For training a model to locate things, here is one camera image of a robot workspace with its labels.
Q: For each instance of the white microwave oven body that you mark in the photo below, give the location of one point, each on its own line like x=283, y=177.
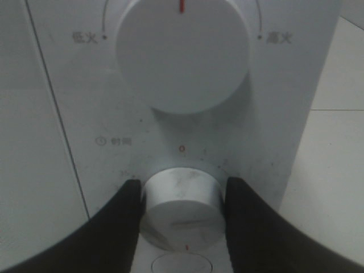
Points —
x=114, y=136

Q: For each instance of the white microwave knob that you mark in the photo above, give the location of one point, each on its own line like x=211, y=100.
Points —
x=183, y=210
x=183, y=57

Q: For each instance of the round white door button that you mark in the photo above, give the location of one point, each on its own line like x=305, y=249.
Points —
x=181, y=263

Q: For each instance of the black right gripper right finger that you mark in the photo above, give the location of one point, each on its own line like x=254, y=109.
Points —
x=260, y=240

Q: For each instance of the white microwave door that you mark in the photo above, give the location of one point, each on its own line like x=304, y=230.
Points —
x=38, y=182

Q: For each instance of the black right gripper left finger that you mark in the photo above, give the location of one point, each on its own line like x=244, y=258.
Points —
x=106, y=243

